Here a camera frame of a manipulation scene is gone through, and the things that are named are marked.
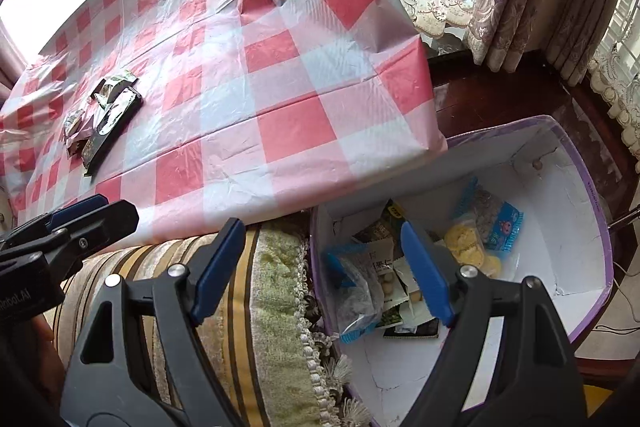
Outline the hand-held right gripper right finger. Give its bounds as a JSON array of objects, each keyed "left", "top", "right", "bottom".
[{"left": 400, "top": 222, "right": 586, "bottom": 427}]

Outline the white nut snack packet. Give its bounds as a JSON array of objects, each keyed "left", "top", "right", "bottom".
[{"left": 367, "top": 254, "right": 426, "bottom": 308}]

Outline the blue dark-seed snack packet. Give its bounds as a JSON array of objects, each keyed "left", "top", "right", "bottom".
[{"left": 327, "top": 243, "right": 387, "bottom": 342}]

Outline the blue pig-print snack packet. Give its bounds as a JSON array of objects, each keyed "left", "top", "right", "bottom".
[{"left": 452, "top": 177, "right": 526, "bottom": 254}]

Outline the white box with purple rim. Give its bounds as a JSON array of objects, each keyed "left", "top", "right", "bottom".
[{"left": 307, "top": 116, "right": 615, "bottom": 427}]

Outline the white black patterned snack packet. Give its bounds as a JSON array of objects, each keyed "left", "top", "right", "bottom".
[{"left": 91, "top": 70, "right": 139, "bottom": 110}]

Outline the yellow biscuit packet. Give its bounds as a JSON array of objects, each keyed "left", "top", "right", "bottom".
[{"left": 442, "top": 212, "right": 503, "bottom": 279}]

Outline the short scalloped lace curtain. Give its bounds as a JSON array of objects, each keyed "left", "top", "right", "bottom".
[{"left": 587, "top": 0, "right": 640, "bottom": 132}]

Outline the striped cushion with fringe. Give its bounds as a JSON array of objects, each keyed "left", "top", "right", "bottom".
[{"left": 42, "top": 212, "right": 373, "bottom": 427}]

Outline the person's left forearm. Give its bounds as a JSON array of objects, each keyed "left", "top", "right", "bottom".
[{"left": 30, "top": 314, "right": 58, "bottom": 358}]

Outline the green pea snack packet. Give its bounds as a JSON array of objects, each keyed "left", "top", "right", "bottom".
[{"left": 377, "top": 304, "right": 418, "bottom": 330}]

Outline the red white checked tablecloth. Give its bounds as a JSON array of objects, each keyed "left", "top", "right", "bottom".
[{"left": 0, "top": 0, "right": 448, "bottom": 258}]

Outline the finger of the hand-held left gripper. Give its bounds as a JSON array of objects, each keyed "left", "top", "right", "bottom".
[
  {"left": 0, "top": 199, "right": 140, "bottom": 280},
  {"left": 0, "top": 194, "right": 108, "bottom": 250}
]

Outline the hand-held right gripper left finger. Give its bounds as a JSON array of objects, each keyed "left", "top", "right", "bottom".
[{"left": 60, "top": 217, "right": 246, "bottom": 427}]

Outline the long black gold-label packet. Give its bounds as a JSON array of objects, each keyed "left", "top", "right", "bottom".
[{"left": 81, "top": 88, "right": 145, "bottom": 178}]

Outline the yellow printed bag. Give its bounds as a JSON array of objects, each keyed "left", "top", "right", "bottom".
[{"left": 582, "top": 384, "right": 618, "bottom": 415}]

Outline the black cable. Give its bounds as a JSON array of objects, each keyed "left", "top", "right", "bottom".
[{"left": 595, "top": 324, "right": 640, "bottom": 339}]

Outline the pink side drape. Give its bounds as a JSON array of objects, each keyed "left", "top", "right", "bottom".
[{"left": 0, "top": 19, "right": 28, "bottom": 102}]

